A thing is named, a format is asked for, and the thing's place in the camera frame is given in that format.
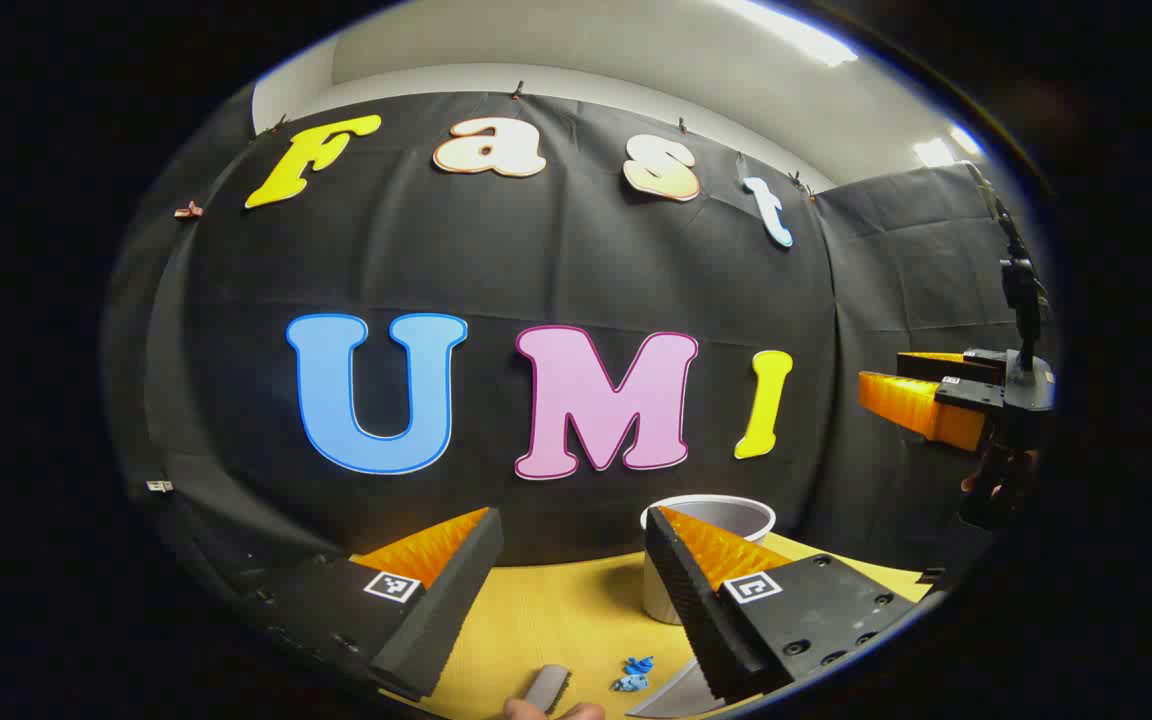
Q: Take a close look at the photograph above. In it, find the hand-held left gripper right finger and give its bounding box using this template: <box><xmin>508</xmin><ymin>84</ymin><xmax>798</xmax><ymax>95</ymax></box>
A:
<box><xmin>644</xmin><ymin>505</ymin><xmax>922</xmax><ymax>703</ymax></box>

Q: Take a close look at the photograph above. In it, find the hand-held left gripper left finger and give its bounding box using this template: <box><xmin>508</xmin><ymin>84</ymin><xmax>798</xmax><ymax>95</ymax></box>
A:
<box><xmin>236</xmin><ymin>506</ymin><xmax>505</xmax><ymax>701</ymax></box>

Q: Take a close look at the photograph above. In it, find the grey dustpan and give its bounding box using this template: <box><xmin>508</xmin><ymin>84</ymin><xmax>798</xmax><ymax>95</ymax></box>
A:
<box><xmin>626</xmin><ymin>655</ymin><xmax>737</xmax><ymax>719</ymax></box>

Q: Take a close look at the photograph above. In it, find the white ribbed garbage bin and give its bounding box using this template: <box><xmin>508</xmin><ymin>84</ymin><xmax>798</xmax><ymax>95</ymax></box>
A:
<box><xmin>639</xmin><ymin>494</ymin><xmax>777</xmax><ymax>626</ymax></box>

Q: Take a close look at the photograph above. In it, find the small grey broom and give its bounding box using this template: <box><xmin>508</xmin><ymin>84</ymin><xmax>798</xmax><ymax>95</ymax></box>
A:
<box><xmin>521</xmin><ymin>663</ymin><xmax>572</xmax><ymax>713</ymax></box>

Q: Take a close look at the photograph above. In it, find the wooden desktop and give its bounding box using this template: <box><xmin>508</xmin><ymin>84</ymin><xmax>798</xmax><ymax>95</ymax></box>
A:
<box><xmin>351</xmin><ymin>530</ymin><xmax>937</xmax><ymax>720</ymax></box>

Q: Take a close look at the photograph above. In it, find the ceiling light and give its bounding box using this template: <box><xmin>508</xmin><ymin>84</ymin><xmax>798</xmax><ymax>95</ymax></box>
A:
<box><xmin>914</xmin><ymin>125</ymin><xmax>982</xmax><ymax>169</ymax></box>

